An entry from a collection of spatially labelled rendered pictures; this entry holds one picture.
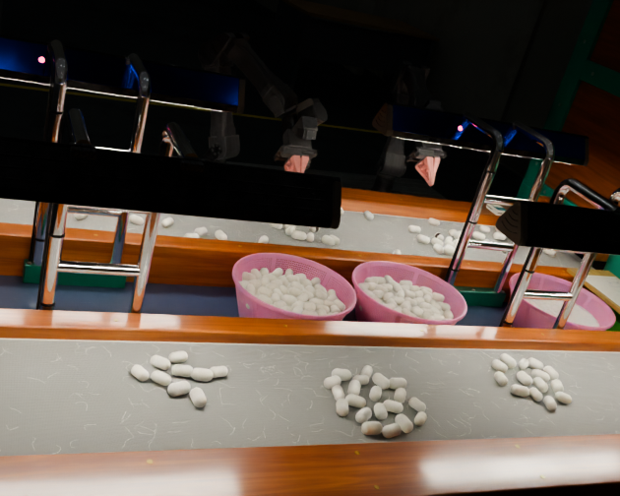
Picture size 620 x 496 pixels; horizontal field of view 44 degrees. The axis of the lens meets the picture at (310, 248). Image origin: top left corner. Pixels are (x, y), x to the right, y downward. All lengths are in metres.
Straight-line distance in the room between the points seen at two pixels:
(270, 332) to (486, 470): 0.45
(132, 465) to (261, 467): 0.18
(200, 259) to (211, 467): 0.68
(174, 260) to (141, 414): 0.54
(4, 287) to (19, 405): 0.45
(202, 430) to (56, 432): 0.21
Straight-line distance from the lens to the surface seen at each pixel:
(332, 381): 1.35
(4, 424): 1.17
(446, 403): 1.45
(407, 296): 1.79
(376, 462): 1.20
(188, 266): 1.69
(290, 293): 1.65
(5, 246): 1.62
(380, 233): 2.08
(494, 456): 1.32
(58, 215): 1.30
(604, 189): 2.39
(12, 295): 1.58
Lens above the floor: 1.48
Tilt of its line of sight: 23 degrees down
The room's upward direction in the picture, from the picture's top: 16 degrees clockwise
